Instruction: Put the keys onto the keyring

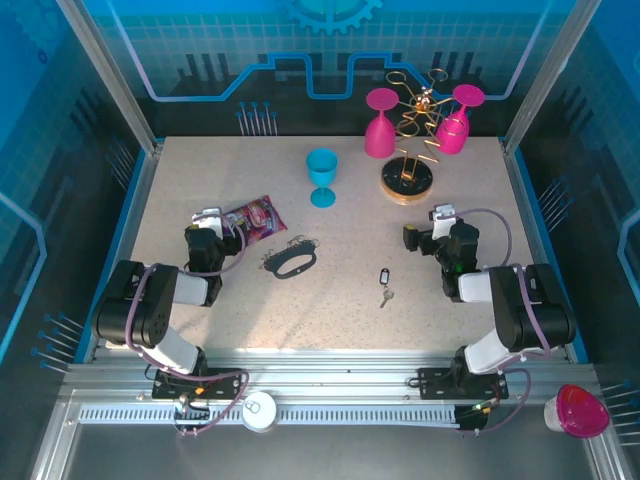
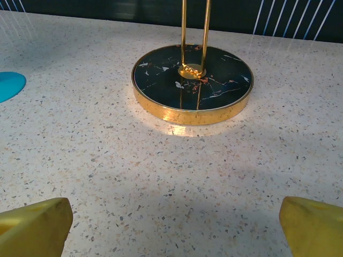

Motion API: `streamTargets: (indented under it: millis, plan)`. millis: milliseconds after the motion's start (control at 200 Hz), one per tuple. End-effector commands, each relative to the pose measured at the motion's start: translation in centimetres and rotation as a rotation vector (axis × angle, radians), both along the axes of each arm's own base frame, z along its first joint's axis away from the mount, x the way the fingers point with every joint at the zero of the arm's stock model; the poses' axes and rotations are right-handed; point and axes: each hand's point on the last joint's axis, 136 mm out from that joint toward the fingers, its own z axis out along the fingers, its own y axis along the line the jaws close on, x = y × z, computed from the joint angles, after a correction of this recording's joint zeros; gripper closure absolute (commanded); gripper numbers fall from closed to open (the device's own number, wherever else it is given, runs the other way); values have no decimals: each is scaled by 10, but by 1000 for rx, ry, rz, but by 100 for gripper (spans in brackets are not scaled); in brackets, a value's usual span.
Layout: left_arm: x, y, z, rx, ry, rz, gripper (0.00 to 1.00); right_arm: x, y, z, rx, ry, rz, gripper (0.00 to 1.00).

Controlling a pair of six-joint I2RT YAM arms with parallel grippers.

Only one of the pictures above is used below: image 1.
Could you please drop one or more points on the aluminium frame post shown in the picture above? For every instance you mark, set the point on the aluminium frame post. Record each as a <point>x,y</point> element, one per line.
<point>107,75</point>
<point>545,75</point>

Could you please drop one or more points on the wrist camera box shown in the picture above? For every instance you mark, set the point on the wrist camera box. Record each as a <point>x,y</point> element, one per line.
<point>442,216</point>
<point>207,218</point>

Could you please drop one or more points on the silver tin can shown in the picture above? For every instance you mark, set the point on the silver tin can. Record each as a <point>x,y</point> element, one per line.
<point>259,411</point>

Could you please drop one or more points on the pink and white cup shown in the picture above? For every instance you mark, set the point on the pink and white cup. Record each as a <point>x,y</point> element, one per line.
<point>580,412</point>

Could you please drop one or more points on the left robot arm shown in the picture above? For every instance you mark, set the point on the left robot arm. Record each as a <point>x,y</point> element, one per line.
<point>165,292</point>

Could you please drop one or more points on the pink plastic goblet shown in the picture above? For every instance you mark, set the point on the pink plastic goblet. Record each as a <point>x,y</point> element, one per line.
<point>378,137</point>
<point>452,140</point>

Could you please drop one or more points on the silver key with black tag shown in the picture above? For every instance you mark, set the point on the silver key with black tag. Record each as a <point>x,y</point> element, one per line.
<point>384,276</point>

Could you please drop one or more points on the aluminium front rail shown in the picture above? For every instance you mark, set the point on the aluminium front rail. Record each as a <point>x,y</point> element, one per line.
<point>325,370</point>

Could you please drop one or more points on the blue plastic goblet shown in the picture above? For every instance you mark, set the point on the blue plastic goblet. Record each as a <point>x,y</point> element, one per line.
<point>322,170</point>

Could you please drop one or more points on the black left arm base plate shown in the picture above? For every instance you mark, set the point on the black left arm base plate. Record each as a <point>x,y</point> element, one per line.
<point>225,382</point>

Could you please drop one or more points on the aluminium side rail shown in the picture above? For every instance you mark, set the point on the aluminium side rail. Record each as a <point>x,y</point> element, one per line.
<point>130,240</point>
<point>537,240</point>

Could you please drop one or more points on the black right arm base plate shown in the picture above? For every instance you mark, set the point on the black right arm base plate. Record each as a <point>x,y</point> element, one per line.
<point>435,382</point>

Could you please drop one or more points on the purple candy bag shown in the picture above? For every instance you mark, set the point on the purple candy bag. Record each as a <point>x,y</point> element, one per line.
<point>260,220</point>

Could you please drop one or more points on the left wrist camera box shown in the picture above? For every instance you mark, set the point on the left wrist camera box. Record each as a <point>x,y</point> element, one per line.
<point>207,218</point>

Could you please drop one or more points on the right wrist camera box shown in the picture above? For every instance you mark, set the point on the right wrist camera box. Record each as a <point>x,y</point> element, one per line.
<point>442,216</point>

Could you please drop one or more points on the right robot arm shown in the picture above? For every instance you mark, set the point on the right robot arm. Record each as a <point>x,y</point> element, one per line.
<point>520,305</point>

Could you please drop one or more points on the black key holder with rings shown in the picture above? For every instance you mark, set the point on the black key holder with rings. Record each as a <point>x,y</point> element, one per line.
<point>295,252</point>

